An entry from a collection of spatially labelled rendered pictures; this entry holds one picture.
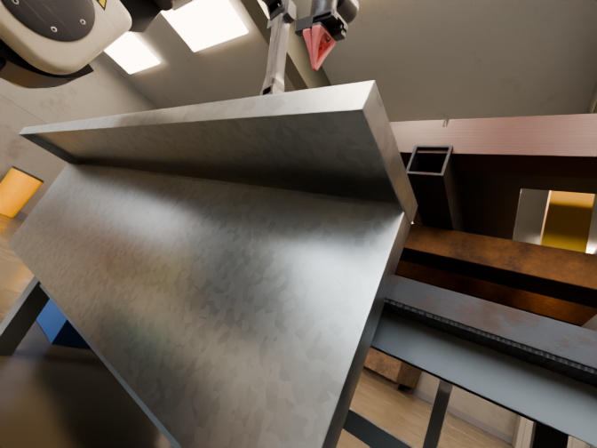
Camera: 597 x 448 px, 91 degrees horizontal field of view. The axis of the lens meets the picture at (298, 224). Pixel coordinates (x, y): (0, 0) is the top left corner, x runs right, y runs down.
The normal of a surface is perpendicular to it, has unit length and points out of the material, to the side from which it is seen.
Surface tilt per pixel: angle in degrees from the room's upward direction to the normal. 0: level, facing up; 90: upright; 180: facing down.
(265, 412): 90
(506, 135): 90
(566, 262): 90
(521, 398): 90
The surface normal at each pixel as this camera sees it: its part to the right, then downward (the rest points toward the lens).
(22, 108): 0.77, 0.17
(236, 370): -0.48, -0.46
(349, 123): -0.40, 0.87
